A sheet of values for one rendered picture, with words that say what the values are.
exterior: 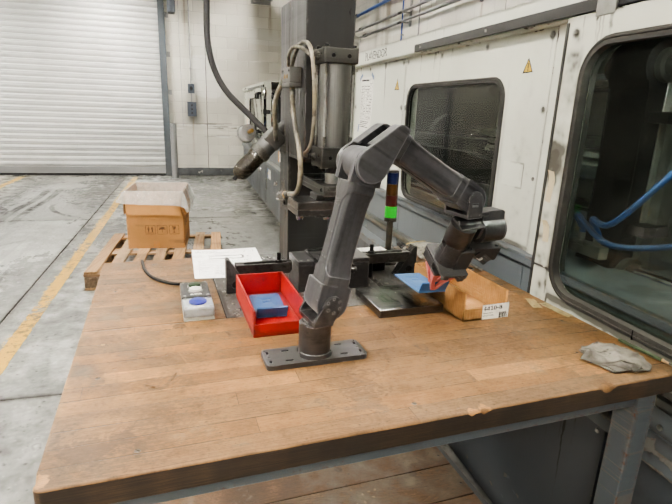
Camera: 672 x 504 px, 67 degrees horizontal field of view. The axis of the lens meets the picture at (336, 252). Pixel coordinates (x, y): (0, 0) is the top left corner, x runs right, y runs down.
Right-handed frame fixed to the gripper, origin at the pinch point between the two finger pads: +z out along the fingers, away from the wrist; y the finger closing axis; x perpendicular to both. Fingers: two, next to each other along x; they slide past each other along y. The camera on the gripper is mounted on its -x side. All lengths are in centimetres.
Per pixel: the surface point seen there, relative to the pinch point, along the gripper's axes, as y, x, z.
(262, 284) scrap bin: 17.1, 36.1, 16.2
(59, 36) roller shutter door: 896, 234, 343
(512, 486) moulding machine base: -27, -44, 70
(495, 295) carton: -1.7, -17.6, 2.8
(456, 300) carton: -2.6, -6.1, 2.6
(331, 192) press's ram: 27.9, 19.4, -5.4
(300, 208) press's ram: 26.5, 27.1, -1.3
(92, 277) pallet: 211, 114, 222
